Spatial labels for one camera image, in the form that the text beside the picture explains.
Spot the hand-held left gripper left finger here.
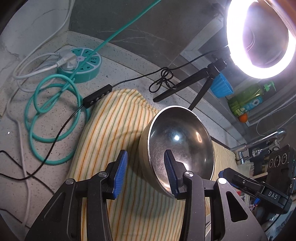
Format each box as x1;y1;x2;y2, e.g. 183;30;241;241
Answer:
24;149;128;241

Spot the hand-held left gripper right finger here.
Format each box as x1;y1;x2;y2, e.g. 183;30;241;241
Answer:
164;149;269;241

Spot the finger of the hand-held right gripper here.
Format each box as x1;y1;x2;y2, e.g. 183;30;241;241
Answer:
218;169;265;194

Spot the large steel bowl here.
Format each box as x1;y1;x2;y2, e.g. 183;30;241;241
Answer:
139;105;215;198

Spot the chrome faucet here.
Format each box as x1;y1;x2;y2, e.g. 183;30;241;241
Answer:
233;129;287;165

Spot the yellow striped cloth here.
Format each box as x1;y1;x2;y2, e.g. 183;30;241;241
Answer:
68;89;255;241

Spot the green pump soap bottle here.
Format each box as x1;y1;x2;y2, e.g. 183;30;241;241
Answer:
228;81;276;117

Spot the black tripod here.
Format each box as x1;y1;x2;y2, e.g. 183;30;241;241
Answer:
153;58;228;110

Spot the blue ribbed cup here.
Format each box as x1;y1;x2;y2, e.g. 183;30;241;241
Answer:
210;72;234;99

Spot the round teal power strip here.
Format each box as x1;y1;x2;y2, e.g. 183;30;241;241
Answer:
57;46;101;84

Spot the black cable with inline controller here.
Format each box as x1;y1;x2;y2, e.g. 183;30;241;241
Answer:
0;45;229;181

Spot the ring light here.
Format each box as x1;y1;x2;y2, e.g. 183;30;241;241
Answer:
226;0;296;79

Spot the white cable with plug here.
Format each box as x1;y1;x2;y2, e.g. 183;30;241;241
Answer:
6;0;78;230

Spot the teal cable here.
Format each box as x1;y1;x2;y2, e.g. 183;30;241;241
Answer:
24;0;162;165

